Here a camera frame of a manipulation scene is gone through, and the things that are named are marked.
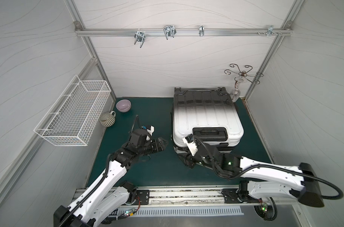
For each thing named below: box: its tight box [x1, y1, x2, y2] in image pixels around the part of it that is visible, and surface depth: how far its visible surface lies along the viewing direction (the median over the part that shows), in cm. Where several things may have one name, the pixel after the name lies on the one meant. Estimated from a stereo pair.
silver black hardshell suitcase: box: [171, 87, 244, 157], surface depth 82 cm
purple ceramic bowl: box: [115, 99, 132, 113], surface depth 113 cm
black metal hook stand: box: [223, 63, 264, 85], surface depth 96 cm
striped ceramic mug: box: [99, 110, 116, 128], surface depth 102 cm
